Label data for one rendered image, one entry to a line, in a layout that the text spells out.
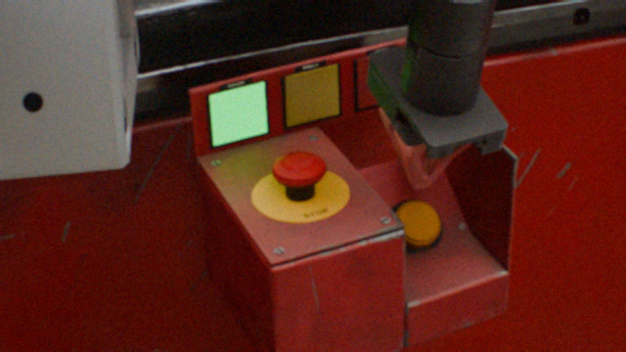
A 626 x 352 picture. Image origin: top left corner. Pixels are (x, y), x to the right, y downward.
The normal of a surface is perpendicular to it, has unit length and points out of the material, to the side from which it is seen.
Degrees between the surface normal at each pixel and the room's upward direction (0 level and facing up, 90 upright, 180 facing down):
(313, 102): 90
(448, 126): 15
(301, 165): 4
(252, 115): 90
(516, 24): 90
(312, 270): 90
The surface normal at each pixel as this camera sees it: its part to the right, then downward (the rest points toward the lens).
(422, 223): 0.20, -0.41
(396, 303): 0.41, 0.48
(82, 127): 0.10, 0.42
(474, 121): 0.07, -0.69
